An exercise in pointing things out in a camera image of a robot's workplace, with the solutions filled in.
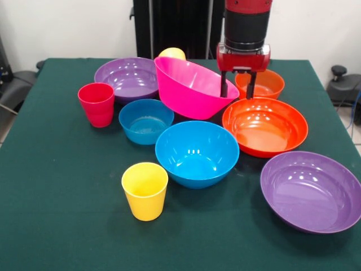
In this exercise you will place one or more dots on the small blue plastic bowl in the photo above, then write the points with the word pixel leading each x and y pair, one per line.
pixel 144 128

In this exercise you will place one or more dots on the yellow plastic cup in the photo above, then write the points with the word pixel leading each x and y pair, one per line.
pixel 144 200
pixel 172 53

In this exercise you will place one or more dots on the black padded equipment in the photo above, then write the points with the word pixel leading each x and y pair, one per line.
pixel 19 84

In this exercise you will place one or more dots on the red plastic cup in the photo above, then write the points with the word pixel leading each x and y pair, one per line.
pixel 97 107

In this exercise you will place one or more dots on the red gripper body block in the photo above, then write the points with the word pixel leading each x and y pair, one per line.
pixel 244 60

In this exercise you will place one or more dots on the purple plastic bowl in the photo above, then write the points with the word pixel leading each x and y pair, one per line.
pixel 124 82
pixel 307 197

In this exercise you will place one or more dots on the black equipment base with knob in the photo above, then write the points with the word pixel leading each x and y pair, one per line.
pixel 345 87

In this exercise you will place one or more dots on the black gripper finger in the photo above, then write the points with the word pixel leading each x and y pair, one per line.
pixel 224 89
pixel 250 90

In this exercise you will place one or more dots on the large orange plastic bowl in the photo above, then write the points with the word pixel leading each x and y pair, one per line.
pixel 263 132

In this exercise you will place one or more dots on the dark device box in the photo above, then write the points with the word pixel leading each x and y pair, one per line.
pixel 4 70

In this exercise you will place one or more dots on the large blue plastic bowl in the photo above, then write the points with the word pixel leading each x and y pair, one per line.
pixel 196 166

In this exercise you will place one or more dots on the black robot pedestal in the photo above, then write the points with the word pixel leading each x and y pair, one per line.
pixel 175 28

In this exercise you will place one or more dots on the small orange plastic bowl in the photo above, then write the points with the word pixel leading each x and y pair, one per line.
pixel 269 84

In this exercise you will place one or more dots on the dark green tablecloth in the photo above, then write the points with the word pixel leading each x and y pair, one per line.
pixel 197 245

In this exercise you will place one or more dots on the pink plastic bowl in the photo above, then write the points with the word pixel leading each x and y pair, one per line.
pixel 191 98

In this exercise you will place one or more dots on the black round knob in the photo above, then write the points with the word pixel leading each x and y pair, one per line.
pixel 40 65

